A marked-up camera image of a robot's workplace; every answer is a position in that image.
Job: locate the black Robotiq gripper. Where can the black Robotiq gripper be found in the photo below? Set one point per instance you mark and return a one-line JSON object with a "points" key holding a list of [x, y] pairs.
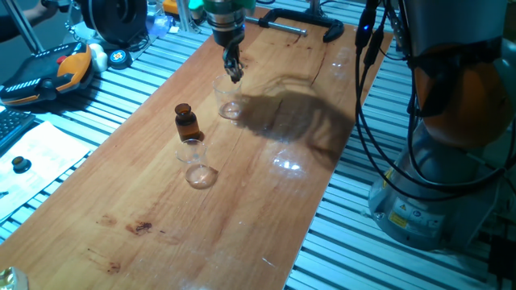
{"points": [[227, 36]]}

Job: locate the black silver handheld device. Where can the black silver handheld device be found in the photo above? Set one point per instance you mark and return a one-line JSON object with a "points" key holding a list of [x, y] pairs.
{"points": [[64, 5]]}

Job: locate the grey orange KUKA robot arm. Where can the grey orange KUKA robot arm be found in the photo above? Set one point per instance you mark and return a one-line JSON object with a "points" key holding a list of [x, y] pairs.
{"points": [[443, 24]]}

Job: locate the person's forearm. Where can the person's forearm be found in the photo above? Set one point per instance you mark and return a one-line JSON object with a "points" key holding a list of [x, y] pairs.
{"points": [[18, 25]]}

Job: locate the person's hand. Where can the person's hand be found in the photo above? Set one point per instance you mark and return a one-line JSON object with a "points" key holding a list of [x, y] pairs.
{"points": [[48, 7]]}

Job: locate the clear tapered cup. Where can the clear tapered cup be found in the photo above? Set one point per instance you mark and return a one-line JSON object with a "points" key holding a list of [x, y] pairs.
{"points": [[230, 110]]}

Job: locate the amber glass bottle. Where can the amber glass bottle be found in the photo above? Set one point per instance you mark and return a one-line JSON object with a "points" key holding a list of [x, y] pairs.
{"points": [[188, 123]]}

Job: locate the crumpled clear plastic bag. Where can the crumpled clear plastic bag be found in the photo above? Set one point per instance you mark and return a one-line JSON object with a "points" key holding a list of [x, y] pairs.
{"points": [[159, 26]]}

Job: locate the small orange yellow box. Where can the small orange yellow box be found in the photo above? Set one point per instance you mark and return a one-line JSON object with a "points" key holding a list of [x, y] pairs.
{"points": [[171, 6]]}

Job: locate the black C-clamp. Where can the black C-clamp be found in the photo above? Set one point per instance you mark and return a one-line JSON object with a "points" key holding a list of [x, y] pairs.
{"points": [[334, 28]]}

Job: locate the clear graduated glass beaker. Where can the clear graduated glass beaker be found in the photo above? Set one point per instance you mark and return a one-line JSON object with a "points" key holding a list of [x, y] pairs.
{"points": [[199, 177]]}

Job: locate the black round spool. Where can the black round spool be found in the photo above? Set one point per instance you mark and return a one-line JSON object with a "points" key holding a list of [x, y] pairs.
{"points": [[105, 20]]}

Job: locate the varnished wooden board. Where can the varnished wooden board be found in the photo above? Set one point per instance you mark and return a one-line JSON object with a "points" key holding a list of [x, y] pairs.
{"points": [[141, 193]]}

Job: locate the black orange teach pendant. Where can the black orange teach pendant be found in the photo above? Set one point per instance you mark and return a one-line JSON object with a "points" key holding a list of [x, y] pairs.
{"points": [[40, 76]]}

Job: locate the white printed paper sheet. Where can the white printed paper sheet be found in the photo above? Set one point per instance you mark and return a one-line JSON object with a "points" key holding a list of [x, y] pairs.
{"points": [[44, 153]]}

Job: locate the black computer keyboard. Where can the black computer keyboard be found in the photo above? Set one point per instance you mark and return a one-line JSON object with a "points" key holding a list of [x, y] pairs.
{"points": [[12, 125]]}

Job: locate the black bottle cap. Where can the black bottle cap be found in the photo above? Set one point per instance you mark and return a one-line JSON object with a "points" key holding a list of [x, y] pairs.
{"points": [[20, 164]]}

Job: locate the aluminium profile post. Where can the aluminium profile post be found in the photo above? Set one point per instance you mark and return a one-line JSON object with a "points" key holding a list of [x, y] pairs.
{"points": [[184, 16]]}

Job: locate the clamped metal frame post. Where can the clamped metal frame post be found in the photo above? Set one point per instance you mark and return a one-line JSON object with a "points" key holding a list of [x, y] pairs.
{"points": [[315, 6]]}

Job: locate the grey metal frame bar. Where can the grey metal frame bar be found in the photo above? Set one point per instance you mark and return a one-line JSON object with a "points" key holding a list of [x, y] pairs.
{"points": [[22, 26]]}

